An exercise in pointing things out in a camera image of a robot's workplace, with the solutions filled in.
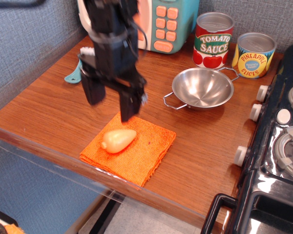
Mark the white stove knob lower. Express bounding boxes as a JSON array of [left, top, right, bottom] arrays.
[[234, 146, 248, 167]]

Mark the small steel bowl with handles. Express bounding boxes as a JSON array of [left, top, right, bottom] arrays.
[[163, 67, 239, 110]]

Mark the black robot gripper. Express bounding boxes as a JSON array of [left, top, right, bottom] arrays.
[[78, 31, 147, 122]]

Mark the teal toy microwave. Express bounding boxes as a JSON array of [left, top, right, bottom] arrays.
[[78, 0, 199, 54]]

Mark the white stove knob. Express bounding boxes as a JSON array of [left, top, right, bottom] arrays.
[[256, 85, 269, 102], [234, 146, 248, 167], [249, 104, 262, 122]]

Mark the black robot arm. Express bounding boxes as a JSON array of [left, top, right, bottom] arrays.
[[78, 0, 147, 122]]

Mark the white stove knob upper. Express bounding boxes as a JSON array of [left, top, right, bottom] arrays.
[[256, 85, 269, 102]]

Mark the orange towel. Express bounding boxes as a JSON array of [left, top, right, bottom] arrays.
[[80, 113, 176, 187]]

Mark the black oven door handle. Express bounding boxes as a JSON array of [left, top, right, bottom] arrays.
[[201, 193, 238, 234]]

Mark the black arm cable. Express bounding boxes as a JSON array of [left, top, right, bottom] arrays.
[[126, 14, 148, 59]]

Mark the white stove knob middle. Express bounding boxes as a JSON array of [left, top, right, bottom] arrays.
[[249, 104, 262, 122]]

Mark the teal dish brush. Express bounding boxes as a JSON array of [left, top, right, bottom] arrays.
[[64, 47, 95, 84]]

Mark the black toy stove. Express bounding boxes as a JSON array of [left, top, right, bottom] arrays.
[[200, 41, 293, 234]]

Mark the orange toy pepper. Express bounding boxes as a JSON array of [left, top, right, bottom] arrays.
[[101, 129, 137, 154]]

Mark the tomato sauce can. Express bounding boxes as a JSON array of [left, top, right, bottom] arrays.
[[192, 12, 234, 69]]

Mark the pineapple slices can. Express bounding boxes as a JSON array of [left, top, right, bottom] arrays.
[[231, 32, 277, 78]]

